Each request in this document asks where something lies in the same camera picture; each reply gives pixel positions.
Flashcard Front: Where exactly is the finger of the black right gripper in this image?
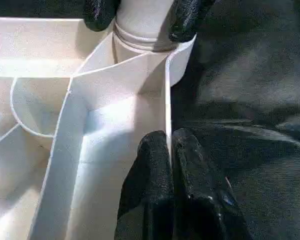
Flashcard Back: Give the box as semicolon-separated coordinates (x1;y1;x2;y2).
83;0;123;33
168;0;216;43

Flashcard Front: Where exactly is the black mat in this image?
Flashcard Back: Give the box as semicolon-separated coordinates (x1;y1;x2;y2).
0;0;300;240

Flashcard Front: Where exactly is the white plastic table top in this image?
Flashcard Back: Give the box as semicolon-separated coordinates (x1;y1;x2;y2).
0;16;198;240

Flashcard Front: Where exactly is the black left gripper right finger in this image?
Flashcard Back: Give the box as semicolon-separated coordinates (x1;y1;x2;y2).
171;127;251;240

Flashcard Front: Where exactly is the white plastic table leg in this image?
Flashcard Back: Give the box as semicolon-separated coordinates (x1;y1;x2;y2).
111;0;181;54

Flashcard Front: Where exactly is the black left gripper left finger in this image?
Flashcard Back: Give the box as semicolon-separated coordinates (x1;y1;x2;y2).
116;129;176;240

